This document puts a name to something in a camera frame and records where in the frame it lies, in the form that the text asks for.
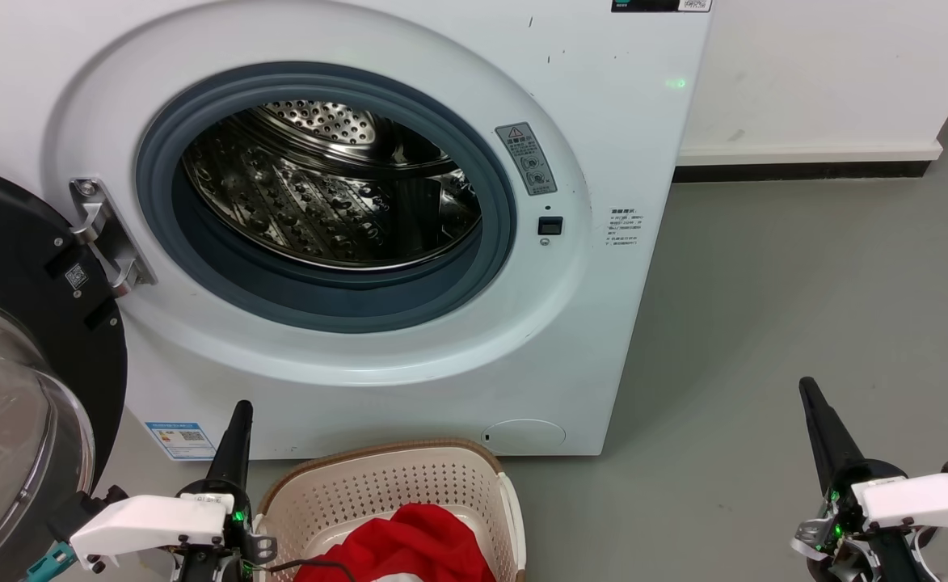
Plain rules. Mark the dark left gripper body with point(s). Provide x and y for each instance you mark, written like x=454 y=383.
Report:
x=235 y=529

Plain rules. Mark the grey rubber door gasket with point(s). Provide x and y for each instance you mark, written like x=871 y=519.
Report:
x=320 y=301

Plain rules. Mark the printed text label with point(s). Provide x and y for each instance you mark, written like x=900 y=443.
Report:
x=625 y=227

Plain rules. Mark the black door latch socket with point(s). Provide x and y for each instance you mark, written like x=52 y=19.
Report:
x=550 y=225

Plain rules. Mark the black washer door with glass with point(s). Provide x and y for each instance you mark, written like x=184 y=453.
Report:
x=5 y=242

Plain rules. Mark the black baseboard strip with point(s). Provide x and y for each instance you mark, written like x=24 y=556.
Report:
x=801 y=171

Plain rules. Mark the stainless steel washing machine drum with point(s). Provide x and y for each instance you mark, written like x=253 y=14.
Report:
x=320 y=194

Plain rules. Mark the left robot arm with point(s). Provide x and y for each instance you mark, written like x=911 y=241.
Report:
x=77 y=517

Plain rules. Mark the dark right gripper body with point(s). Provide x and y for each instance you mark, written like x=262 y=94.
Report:
x=837 y=533

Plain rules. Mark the black control panel strip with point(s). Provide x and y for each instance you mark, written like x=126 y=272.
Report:
x=651 y=5

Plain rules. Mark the red garment with white trim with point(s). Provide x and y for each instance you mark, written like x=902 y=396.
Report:
x=409 y=541

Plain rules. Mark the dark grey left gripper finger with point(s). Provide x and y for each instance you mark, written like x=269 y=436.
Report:
x=242 y=457
x=223 y=461

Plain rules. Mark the round white filter cover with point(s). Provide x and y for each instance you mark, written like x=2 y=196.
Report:
x=524 y=435

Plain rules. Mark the white QR code sticker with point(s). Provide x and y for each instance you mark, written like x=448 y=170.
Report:
x=77 y=276

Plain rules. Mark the grey warning sticker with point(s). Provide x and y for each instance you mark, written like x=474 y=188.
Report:
x=526 y=158

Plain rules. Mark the cream perforated laundry basket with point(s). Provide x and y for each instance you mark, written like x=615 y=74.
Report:
x=393 y=477

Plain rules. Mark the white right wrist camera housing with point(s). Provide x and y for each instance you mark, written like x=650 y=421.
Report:
x=918 y=501

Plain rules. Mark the blue energy label sticker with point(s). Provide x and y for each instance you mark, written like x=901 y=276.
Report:
x=180 y=440

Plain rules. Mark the silver metal door hinge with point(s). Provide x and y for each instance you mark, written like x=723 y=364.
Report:
x=102 y=226

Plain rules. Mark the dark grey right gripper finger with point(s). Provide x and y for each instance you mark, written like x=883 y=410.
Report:
x=841 y=444
x=815 y=436

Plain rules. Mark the white front-load washing machine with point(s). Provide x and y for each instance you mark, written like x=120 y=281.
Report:
x=587 y=339

